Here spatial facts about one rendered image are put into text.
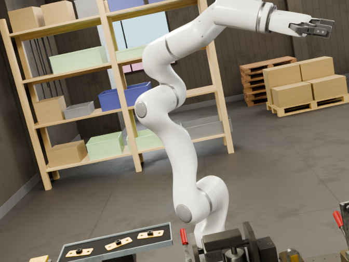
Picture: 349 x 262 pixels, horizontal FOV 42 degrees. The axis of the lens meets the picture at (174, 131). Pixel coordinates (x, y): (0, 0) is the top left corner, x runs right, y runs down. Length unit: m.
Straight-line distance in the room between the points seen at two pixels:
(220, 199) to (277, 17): 0.71
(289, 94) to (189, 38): 6.70
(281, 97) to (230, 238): 6.76
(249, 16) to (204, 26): 0.17
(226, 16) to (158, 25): 8.96
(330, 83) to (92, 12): 4.26
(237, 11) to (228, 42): 8.99
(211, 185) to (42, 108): 5.01
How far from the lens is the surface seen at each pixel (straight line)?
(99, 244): 1.55
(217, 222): 1.69
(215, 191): 1.64
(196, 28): 1.38
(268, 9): 1.28
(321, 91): 8.21
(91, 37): 9.41
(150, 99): 1.51
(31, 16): 6.41
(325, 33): 1.24
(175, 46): 1.43
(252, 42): 10.33
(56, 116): 6.45
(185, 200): 1.57
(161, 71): 1.53
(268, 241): 1.42
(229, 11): 1.29
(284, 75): 8.41
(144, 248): 1.44
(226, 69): 10.31
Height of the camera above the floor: 1.78
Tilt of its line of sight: 12 degrees down
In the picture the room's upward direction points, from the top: 12 degrees counter-clockwise
